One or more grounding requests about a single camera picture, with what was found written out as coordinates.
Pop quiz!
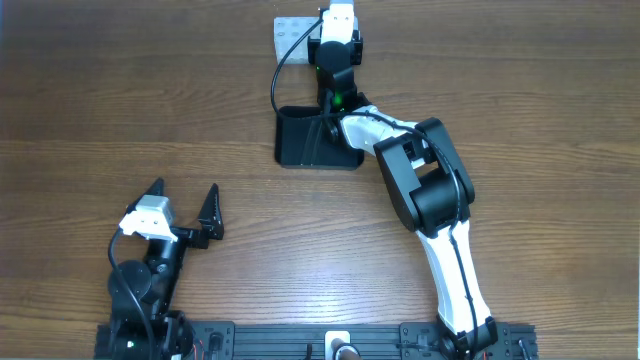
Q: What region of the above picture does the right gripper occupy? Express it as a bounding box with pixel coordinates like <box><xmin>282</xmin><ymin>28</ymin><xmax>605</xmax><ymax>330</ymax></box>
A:
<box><xmin>306</xmin><ymin>30</ymin><xmax>364</xmax><ymax>67</ymax></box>

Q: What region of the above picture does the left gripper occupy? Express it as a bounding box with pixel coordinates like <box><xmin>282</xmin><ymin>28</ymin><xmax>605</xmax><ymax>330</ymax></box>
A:
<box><xmin>126</xmin><ymin>177</ymin><xmax>226</xmax><ymax>251</ymax></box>

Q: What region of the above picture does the clear test tube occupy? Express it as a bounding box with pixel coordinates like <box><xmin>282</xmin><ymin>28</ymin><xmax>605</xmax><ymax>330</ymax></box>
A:
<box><xmin>298</xmin><ymin>118</ymin><xmax>321</xmax><ymax>167</ymax></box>

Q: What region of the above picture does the white test tube rack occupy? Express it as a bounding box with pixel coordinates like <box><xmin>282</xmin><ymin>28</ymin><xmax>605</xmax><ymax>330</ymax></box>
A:
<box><xmin>272</xmin><ymin>16</ymin><xmax>322</xmax><ymax>66</ymax></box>

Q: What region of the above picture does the black tray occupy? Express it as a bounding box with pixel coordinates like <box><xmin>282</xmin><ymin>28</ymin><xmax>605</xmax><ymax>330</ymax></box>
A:
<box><xmin>273</xmin><ymin>104</ymin><xmax>367</xmax><ymax>172</ymax></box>

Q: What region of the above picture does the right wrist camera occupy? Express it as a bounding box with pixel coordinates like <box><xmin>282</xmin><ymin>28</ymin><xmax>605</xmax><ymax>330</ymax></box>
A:
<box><xmin>319</xmin><ymin>0</ymin><xmax>359</xmax><ymax>46</ymax></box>

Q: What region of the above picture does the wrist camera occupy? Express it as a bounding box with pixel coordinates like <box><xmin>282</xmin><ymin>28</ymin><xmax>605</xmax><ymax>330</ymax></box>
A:
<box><xmin>319</xmin><ymin>0</ymin><xmax>359</xmax><ymax>46</ymax></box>
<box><xmin>118</xmin><ymin>194</ymin><xmax>177</xmax><ymax>244</ymax></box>

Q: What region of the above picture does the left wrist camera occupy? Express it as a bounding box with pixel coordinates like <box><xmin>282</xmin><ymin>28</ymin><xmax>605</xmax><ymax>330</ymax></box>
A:
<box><xmin>118</xmin><ymin>194</ymin><xmax>177</xmax><ymax>244</ymax></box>

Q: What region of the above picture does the mounting rail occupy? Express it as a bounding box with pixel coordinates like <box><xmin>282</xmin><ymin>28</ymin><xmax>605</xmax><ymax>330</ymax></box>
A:
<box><xmin>94</xmin><ymin>319</ymin><xmax>539</xmax><ymax>360</ymax></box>

